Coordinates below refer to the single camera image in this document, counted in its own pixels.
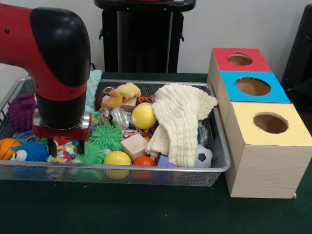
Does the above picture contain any yellow tennis ball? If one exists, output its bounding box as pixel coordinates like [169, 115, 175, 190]
[132, 102, 157, 130]

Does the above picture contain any purple knobbly ball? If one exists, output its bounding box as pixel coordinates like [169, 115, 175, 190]
[7, 92, 37, 134]

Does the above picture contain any green spiky puffer ball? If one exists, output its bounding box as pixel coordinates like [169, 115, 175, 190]
[89, 123, 124, 152]

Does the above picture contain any cream muslin cloth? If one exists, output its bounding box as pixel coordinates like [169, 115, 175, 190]
[145, 83, 220, 168]

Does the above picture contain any dark green table cloth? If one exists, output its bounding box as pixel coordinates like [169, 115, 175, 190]
[281, 78, 312, 117]
[0, 71, 312, 234]

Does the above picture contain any smooth yellow ball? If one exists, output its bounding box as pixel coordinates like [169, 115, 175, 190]
[103, 151, 133, 180]

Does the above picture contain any small soccer ball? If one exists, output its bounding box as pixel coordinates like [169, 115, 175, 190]
[195, 144, 214, 169]

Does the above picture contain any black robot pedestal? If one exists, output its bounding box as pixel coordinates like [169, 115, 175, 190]
[94, 0, 197, 74]

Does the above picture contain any shallow clear mesh bin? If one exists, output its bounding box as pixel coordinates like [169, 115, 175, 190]
[0, 76, 232, 188]

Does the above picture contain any plain wooden cube block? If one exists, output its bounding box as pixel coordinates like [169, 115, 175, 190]
[121, 133, 149, 161]

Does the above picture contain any blue puffer toy with eyes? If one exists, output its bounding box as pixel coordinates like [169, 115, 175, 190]
[10, 141, 49, 162]

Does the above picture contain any black chair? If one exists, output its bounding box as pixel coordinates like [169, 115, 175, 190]
[280, 3, 312, 85]

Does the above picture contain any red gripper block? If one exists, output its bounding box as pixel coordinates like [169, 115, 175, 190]
[32, 119, 93, 156]

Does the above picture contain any small orange basketball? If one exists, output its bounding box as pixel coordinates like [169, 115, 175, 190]
[0, 138, 22, 161]

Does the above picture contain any wooden box with three holes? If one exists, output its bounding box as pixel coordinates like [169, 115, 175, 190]
[206, 47, 312, 198]

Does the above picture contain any colourful print cloth with white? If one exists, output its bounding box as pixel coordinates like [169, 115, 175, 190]
[47, 140, 85, 163]

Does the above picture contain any mint muslin cloth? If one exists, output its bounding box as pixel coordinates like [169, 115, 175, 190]
[85, 69, 103, 113]

